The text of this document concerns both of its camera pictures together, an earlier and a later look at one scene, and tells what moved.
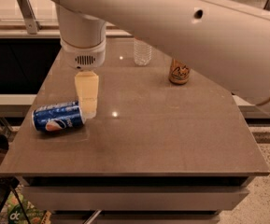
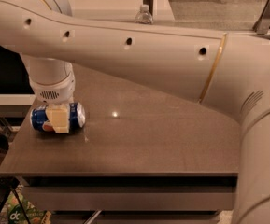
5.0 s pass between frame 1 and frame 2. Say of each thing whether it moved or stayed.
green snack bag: stayed
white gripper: moved
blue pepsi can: stayed
